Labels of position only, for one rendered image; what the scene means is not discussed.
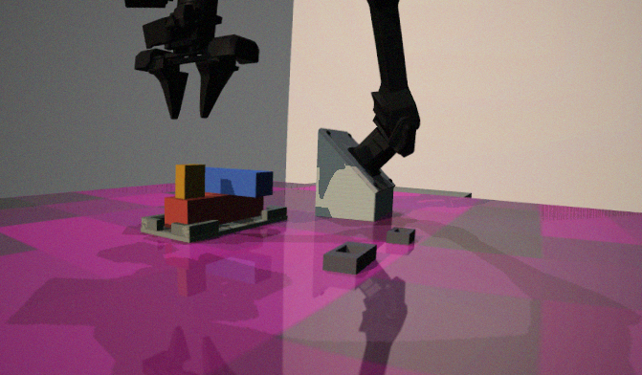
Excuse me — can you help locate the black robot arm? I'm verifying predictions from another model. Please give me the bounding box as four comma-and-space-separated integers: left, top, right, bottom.
124, 0, 420, 176

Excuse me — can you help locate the orange rectangular block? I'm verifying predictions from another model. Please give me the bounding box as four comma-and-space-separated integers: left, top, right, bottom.
176, 164, 205, 199

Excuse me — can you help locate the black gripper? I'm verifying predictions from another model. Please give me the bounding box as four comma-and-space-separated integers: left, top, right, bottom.
134, 2, 259, 120

